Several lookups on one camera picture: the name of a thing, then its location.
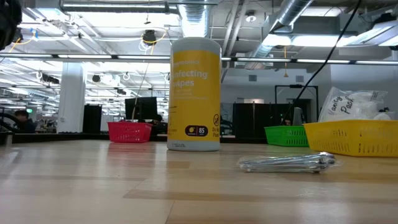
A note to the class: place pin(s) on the silver nail clipper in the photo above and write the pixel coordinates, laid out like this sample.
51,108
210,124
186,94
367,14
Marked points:
286,163

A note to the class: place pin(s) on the white vanity pack bag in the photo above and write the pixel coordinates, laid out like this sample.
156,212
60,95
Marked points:
383,116
351,105

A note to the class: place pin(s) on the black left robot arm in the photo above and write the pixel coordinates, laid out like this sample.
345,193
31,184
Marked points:
7,18

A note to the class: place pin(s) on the yellow disinfecting wipes canister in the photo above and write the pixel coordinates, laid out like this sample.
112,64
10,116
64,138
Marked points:
194,109

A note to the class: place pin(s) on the person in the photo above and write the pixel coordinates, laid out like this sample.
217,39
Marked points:
288,122
159,123
26,124

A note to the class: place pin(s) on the black partition panel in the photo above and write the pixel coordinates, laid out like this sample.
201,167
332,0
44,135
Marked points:
252,119

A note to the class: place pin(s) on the black background monitor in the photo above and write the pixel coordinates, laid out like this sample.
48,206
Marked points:
141,108

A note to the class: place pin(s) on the red plastic basket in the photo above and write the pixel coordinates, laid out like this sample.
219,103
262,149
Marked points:
130,132

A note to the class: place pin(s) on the green plastic basket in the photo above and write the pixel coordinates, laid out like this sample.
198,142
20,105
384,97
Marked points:
284,135

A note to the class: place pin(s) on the black tube stand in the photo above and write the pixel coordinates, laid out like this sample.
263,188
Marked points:
295,86

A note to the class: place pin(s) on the black cabinet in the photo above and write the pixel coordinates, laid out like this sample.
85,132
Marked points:
92,119

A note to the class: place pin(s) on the white pillar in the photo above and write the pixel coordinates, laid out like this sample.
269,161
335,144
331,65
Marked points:
71,99

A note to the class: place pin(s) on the grey ceiling pipe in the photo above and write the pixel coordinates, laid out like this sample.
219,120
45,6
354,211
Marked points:
118,7

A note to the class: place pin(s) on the yellow plastic basket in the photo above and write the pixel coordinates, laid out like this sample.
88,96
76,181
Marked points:
351,137

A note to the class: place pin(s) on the silver ribbed ceiling duct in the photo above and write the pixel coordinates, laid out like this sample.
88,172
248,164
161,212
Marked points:
194,18

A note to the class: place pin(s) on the silver slanted ceiling duct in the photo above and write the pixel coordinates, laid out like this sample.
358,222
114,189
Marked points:
289,12

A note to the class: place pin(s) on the black aluminium table frame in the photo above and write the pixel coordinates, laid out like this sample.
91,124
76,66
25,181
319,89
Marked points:
62,137

